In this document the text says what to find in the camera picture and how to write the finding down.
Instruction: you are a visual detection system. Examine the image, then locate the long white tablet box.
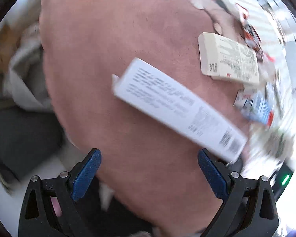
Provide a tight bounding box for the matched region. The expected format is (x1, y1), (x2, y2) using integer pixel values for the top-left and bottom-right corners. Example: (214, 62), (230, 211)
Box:
(112, 58), (247, 163)

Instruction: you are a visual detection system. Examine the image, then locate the blue white small packet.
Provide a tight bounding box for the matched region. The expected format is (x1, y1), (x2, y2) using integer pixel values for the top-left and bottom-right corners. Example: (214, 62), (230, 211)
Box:
(234, 89), (274, 127)

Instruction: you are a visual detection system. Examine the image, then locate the cat print table mat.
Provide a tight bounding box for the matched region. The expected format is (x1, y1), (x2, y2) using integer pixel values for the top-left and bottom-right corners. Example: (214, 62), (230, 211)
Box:
(39, 0), (249, 236)

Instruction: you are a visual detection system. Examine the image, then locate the beige medicine box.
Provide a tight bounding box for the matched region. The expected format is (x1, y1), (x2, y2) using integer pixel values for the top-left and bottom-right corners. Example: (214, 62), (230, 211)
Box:
(198, 32), (259, 85)

